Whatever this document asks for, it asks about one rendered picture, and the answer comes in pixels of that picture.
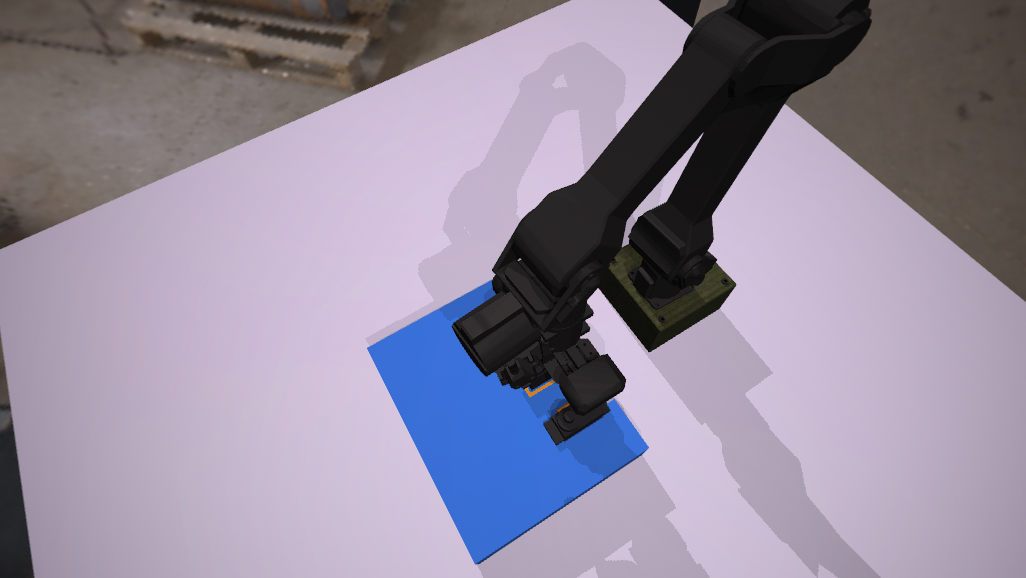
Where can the blue flat panel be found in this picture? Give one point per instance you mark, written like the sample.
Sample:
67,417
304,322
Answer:
502,459

